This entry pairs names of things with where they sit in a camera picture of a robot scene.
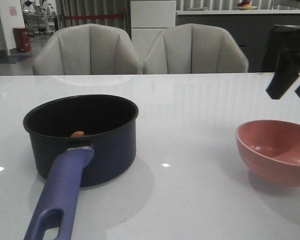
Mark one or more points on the grey counter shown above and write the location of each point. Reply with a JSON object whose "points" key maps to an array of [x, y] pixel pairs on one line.
{"points": [[249, 28]]}

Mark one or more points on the right grey upholstered chair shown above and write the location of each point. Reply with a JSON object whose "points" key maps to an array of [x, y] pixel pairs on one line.
{"points": [[194, 49]]}

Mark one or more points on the pink bowl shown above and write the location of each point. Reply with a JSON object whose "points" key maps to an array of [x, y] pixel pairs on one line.
{"points": [[271, 150]]}

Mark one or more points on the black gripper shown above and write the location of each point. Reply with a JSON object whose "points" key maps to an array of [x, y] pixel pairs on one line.
{"points": [[288, 64]]}

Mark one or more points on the white cabinet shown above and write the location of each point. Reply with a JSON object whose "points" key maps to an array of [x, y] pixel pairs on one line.
{"points": [[148, 17]]}

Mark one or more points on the orange ham slices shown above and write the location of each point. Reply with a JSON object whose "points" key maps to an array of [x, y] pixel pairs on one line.
{"points": [[77, 134]]}

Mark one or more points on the red barrier belt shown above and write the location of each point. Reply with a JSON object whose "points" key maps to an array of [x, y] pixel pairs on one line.
{"points": [[95, 17]]}

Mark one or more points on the red trash bin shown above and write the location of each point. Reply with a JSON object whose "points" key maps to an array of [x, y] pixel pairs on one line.
{"points": [[22, 40]]}

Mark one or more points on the fruit plate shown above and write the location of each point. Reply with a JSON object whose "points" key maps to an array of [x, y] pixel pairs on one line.
{"points": [[244, 5]]}

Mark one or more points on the dark appliance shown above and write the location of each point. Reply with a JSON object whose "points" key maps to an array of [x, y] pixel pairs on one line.
{"points": [[272, 47]]}

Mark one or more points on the left grey upholstered chair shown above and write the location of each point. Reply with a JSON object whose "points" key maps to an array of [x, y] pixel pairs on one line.
{"points": [[88, 49]]}

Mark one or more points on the grey upholstered chair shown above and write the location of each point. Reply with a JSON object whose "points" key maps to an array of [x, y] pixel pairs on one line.
{"points": [[88, 49], [194, 49]]}

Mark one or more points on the dark blue saucepan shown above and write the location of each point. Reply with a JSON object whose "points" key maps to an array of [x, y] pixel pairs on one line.
{"points": [[67, 163]]}

